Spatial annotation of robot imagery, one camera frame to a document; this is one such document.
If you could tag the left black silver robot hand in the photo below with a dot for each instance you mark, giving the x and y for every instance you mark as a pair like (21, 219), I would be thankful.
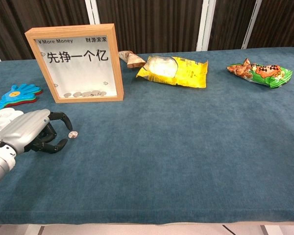
(24, 129)

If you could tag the silver coin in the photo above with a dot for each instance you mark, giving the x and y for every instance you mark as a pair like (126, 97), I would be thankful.
(72, 134)

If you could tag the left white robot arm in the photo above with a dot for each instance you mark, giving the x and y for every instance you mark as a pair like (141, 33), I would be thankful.
(2, 164)

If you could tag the blue hand clapper toy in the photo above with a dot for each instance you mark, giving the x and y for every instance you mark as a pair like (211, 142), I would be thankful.
(19, 94)

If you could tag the wooden coin bank box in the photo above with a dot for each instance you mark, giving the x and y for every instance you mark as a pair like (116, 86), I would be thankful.
(80, 73)

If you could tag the white flower paint palette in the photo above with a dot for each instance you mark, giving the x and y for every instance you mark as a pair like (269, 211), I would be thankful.
(5, 117)

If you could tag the brown snack packet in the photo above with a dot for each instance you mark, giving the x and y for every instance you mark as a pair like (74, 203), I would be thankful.
(134, 60)

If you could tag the blue felt table cover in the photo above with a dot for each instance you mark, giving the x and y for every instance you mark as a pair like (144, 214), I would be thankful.
(174, 147)

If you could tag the yellow snack bag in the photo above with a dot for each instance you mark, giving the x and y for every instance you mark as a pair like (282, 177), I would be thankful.
(188, 73)

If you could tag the green orange snack bag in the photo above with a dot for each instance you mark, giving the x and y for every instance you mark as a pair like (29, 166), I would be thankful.
(264, 73)

